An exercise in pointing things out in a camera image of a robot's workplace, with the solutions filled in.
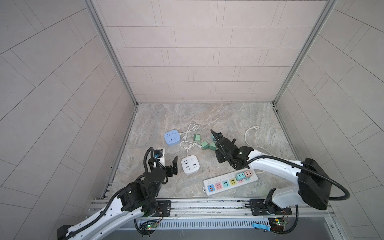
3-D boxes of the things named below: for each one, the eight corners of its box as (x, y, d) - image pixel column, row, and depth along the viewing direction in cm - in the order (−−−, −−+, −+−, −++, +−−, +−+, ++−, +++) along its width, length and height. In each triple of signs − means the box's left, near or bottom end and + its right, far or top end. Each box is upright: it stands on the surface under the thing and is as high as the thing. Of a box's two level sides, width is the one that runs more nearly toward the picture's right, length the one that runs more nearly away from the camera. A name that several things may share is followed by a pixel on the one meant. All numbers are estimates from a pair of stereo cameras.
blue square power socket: (167, 147, 94) (166, 145, 92) (163, 135, 100) (163, 133, 98) (181, 142, 97) (181, 140, 94) (178, 131, 102) (177, 128, 100)
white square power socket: (183, 176, 83) (183, 175, 81) (181, 160, 89) (180, 158, 87) (200, 172, 84) (200, 171, 82) (196, 156, 91) (196, 154, 88)
